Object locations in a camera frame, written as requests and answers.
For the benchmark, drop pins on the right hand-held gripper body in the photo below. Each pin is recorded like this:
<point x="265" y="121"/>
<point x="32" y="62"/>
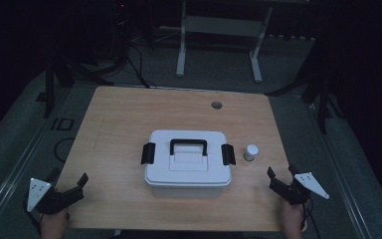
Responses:
<point x="293" y="193"/>

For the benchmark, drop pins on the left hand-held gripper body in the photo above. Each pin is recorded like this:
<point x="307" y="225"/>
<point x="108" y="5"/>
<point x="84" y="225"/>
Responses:
<point x="54" y="200"/>

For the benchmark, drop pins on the person's left hand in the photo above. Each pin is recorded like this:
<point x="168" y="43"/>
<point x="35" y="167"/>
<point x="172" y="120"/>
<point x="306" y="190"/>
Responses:
<point x="54" y="225"/>

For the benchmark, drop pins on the person's right hand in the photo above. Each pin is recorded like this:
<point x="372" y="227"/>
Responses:
<point x="291" y="220"/>

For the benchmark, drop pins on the small white round bottle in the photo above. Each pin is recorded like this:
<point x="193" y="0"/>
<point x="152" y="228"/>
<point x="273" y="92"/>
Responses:
<point x="251" y="152"/>

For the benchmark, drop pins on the black metal stand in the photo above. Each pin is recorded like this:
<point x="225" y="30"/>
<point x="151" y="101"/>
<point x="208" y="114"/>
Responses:
<point x="321" y="93"/>
<point x="58" y="78"/>

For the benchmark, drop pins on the white lidded storage box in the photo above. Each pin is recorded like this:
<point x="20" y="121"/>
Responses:
<point x="189" y="176"/>

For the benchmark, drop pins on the white plastic storage box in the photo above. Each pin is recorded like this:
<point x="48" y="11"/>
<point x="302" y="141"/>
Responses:
<point x="189" y="191"/>

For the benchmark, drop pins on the round grey table grommet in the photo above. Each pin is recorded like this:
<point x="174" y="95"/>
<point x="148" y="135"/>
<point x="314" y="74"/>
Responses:
<point x="216" y="105"/>

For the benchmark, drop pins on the black square floor frame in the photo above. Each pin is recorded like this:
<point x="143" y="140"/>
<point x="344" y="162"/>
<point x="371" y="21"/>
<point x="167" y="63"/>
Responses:
<point x="62" y="124"/>

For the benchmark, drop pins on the white metal desk frame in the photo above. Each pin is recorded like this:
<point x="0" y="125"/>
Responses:
<point x="225" y="26"/>

